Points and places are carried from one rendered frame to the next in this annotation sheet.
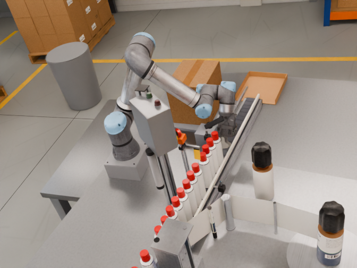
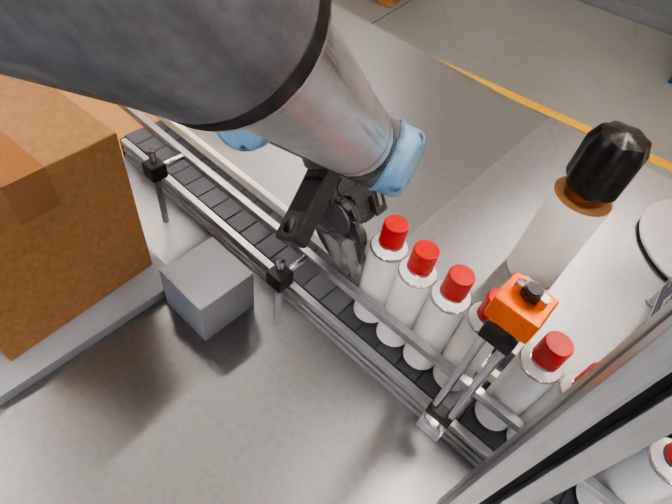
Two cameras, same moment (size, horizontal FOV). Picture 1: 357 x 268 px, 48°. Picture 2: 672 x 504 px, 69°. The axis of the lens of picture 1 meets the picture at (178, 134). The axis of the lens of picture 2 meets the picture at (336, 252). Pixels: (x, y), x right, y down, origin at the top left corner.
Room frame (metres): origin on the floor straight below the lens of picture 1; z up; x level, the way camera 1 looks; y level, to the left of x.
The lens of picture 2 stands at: (1.58, 0.26, 1.52)
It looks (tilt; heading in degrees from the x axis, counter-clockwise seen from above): 50 degrees down; 271
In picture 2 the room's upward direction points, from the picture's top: 11 degrees clockwise
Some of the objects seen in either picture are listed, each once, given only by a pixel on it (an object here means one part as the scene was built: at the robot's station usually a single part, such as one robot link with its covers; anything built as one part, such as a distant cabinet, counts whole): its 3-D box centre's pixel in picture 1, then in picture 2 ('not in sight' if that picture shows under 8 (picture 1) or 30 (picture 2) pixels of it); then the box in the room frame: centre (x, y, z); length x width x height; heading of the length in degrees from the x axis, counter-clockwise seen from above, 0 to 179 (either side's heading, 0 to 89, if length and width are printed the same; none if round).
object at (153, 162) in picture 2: not in sight; (169, 182); (1.90, -0.33, 0.91); 0.07 x 0.03 x 0.17; 57
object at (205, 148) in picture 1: (208, 162); (438, 320); (1.44, -0.11, 0.98); 0.05 x 0.05 x 0.20
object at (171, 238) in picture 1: (172, 235); not in sight; (0.93, 0.10, 1.14); 0.14 x 0.11 x 0.01; 147
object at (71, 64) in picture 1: (76, 77); not in sight; (3.97, 0.94, 0.31); 0.46 x 0.46 x 0.62
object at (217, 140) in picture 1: (217, 148); (381, 271); (1.52, -0.17, 0.98); 0.05 x 0.05 x 0.20
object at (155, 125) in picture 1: (154, 123); not in sight; (1.29, 0.08, 1.38); 0.17 x 0.10 x 0.19; 22
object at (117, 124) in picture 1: (117, 127); not in sight; (1.73, 0.30, 1.10); 0.13 x 0.12 x 0.14; 162
